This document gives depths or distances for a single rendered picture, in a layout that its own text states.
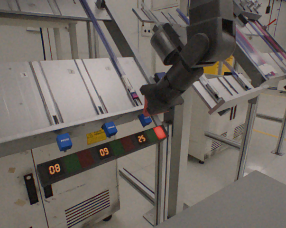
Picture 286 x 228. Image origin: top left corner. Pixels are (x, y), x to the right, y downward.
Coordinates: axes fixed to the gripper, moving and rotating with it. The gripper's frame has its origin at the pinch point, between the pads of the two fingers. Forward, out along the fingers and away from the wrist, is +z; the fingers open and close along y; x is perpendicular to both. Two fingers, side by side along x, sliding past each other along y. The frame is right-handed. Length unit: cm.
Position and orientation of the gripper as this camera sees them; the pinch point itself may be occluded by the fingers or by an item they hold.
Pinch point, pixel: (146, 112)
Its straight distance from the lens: 52.8
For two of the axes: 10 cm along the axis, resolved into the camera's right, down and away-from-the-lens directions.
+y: -7.8, 2.0, -5.9
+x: 4.3, 8.6, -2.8
